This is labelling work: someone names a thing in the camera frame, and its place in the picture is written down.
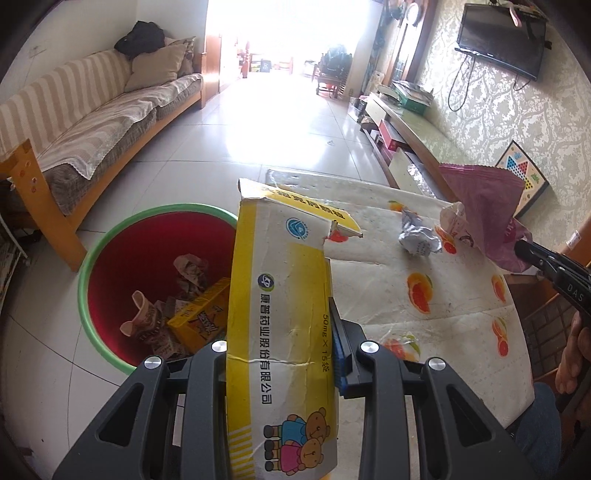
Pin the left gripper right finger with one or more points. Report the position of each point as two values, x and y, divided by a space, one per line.
423 408

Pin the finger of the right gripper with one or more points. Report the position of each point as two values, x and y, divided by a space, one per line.
535 255

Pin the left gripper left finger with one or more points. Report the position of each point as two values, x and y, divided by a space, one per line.
166 421

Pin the pink plastic bag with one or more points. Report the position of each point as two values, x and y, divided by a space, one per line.
490 196

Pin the yellow white medicine box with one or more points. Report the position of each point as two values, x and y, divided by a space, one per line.
281 403

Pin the person's right hand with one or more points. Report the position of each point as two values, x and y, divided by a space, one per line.
576 351

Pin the chinese checkers board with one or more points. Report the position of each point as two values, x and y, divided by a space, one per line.
515 160

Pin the crumpled white paper ball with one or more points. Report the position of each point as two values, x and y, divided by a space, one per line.
416 237

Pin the orange-print plastic tablecloth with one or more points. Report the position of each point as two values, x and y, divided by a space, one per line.
451 304

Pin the yellow box in bin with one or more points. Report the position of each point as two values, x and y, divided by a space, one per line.
203 320

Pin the long TV cabinet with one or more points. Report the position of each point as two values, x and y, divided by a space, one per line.
408 147

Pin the red bin with green rim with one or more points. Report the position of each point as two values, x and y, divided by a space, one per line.
137 255

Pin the green tray on cabinet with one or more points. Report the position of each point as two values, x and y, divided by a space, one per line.
413 97

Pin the metal side rack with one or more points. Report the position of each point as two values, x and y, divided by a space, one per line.
11 253

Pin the wooden chair far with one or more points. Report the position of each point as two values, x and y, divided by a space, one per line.
332 72

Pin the striped wooden sofa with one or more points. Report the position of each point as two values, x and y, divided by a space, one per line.
67 135

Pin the beige cushion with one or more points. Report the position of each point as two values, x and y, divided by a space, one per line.
156 68

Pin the patterned cushion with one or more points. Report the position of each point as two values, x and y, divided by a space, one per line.
186 66

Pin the black bag on sofa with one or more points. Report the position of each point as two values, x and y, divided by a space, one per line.
145 37

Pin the wall-mounted black television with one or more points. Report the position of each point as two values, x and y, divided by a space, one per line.
505 36

